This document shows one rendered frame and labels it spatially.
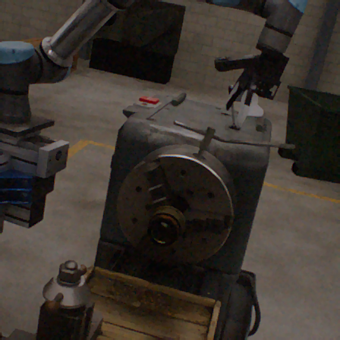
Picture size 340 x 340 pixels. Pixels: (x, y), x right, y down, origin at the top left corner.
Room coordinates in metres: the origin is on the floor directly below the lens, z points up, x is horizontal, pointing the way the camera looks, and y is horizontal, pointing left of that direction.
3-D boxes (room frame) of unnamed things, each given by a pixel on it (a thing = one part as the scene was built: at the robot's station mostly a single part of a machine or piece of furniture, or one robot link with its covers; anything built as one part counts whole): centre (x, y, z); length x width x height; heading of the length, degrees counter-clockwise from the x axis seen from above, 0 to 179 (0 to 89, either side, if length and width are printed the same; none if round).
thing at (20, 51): (1.62, 0.53, 1.33); 0.13 x 0.12 x 0.14; 151
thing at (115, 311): (1.10, 0.00, 0.89); 0.36 x 0.30 x 0.04; 82
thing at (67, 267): (0.77, 0.12, 1.17); 0.04 x 0.04 x 0.03
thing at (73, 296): (0.77, 0.12, 1.13); 0.08 x 0.08 x 0.03
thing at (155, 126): (1.77, -0.08, 1.06); 0.59 x 0.48 x 0.39; 172
